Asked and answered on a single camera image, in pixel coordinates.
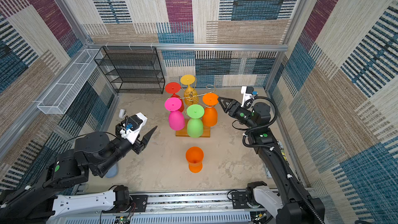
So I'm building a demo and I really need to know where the large orange wine glass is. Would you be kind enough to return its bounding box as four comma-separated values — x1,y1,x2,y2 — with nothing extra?
202,93,218,127

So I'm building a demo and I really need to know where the pink wine glass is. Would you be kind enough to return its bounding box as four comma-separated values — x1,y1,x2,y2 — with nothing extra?
164,97,185,131

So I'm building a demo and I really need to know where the green wine glass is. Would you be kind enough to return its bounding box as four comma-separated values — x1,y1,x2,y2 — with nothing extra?
187,104,205,138

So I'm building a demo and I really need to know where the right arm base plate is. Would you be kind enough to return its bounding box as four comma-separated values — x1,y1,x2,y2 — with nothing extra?
230,191,260,209

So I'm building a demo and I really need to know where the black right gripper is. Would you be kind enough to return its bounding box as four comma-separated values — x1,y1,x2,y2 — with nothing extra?
217,97,256,130

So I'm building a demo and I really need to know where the red wine glass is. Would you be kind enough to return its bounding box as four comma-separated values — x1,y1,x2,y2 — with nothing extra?
165,82,184,113

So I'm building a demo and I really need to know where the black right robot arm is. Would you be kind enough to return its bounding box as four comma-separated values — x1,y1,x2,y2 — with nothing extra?
218,96,325,224

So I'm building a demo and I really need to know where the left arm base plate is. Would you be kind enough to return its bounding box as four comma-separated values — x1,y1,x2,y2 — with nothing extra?
106,195,149,213

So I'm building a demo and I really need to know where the yellow wine glass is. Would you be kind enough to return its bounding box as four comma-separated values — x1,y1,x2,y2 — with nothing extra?
180,75,198,107

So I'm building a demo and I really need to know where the black mesh shelf rack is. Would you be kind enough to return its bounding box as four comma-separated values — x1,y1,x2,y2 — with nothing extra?
94,46,165,94

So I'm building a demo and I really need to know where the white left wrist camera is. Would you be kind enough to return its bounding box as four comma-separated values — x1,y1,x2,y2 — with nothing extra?
116,113,147,145

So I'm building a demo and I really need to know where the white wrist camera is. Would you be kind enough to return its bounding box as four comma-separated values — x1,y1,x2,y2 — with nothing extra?
116,113,147,145
240,86,258,108

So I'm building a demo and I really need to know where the white wire basket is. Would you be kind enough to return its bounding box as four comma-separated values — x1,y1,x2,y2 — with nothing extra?
37,49,99,115

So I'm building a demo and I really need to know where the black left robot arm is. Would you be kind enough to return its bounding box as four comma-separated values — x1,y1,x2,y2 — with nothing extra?
1,128,156,224

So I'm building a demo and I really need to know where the small white object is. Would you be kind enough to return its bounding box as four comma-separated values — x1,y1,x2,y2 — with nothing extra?
119,109,126,119

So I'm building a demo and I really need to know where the small orange wine glass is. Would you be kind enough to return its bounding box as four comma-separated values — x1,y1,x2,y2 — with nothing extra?
186,147,204,173

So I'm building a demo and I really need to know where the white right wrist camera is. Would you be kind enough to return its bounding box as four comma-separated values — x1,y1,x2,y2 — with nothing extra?
240,86,258,108

